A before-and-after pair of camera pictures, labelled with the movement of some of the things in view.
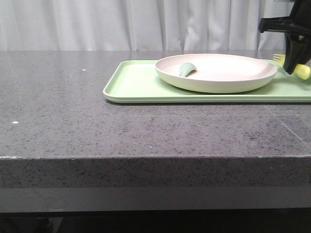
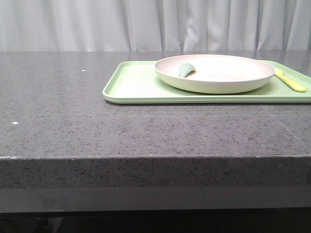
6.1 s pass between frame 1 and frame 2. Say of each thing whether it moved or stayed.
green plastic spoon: stayed
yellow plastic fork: moved
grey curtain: stayed
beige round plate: stayed
